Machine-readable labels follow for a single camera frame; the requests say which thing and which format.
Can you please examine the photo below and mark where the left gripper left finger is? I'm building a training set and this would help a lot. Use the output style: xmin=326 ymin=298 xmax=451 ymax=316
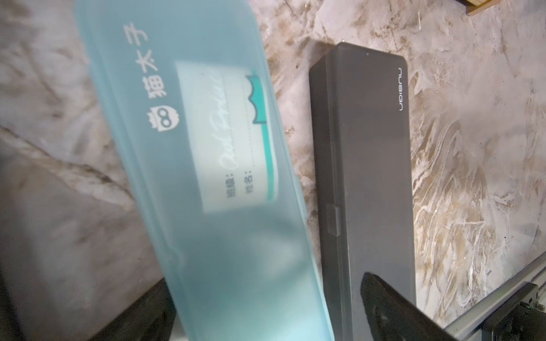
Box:
xmin=91 ymin=279 xmax=176 ymax=340

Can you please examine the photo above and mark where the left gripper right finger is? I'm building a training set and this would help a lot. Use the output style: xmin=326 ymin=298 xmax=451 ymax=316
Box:
xmin=361 ymin=272 xmax=454 ymax=341

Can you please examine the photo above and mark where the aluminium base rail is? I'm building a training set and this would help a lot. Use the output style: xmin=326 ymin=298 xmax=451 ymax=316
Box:
xmin=444 ymin=253 xmax=545 ymax=340

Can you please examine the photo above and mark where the wooden three-tier shelf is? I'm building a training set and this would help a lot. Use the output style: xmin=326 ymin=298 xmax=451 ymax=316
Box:
xmin=457 ymin=0 xmax=501 ymax=16

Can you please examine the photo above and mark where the middle black pencil case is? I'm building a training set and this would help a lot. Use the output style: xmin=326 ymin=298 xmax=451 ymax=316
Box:
xmin=309 ymin=43 xmax=416 ymax=340

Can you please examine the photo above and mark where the teal pencil case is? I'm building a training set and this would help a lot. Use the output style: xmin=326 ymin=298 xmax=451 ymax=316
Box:
xmin=75 ymin=1 xmax=334 ymax=340

